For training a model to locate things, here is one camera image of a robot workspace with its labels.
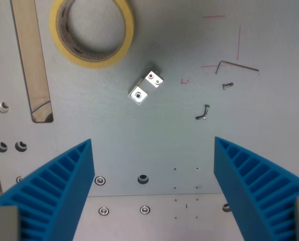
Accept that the yellow masking tape roll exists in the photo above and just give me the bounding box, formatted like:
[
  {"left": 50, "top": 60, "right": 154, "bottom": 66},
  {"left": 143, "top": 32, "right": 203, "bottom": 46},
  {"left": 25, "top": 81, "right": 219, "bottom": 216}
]
[{"left": 49, "top": 0, "right": 135, "bottom": 69}]

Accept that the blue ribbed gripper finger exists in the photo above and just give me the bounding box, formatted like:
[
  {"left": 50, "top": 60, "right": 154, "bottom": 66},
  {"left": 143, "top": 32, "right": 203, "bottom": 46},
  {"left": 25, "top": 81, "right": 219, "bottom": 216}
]
[
  {"left": 0, "top": 139, "right": 96, "bottom": 241},
  {"left": 214, "top": 136, "right": 299, "bottom": 241}
]

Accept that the silver hex key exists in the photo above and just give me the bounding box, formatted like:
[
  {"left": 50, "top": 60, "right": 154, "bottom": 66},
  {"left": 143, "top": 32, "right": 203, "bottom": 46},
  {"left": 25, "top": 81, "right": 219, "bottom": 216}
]
[{"left": 215, "top": 60, "right": 260, "bottom": 75}]

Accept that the aluminium block with holes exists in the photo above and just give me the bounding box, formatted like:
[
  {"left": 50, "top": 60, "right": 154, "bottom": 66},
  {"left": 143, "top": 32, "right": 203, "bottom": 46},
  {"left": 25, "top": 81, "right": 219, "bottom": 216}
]
[{"left": 128, "top": 64, "right": 164, "bottom": 106}]

